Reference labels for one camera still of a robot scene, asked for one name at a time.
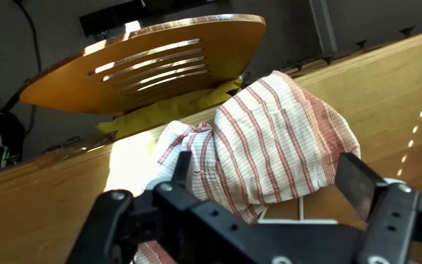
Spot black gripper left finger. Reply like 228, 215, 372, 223
171, 149, 195, 191

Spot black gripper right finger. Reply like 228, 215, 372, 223
334, 151, 391, 221

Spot yellow cloth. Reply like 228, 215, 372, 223
95, 78, 244, 141

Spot red striped white cloth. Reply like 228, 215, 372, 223
104, 70, 363, 264

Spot wooden chair back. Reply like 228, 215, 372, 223
19, 13, 268, 117

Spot wooden roll-top desk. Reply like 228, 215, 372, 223
0, 25, 422, 264

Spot white wire clothes hanger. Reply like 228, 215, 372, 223
258, 195, 340, 226

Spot thin black wall cable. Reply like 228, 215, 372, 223
11, 0, 44, 135

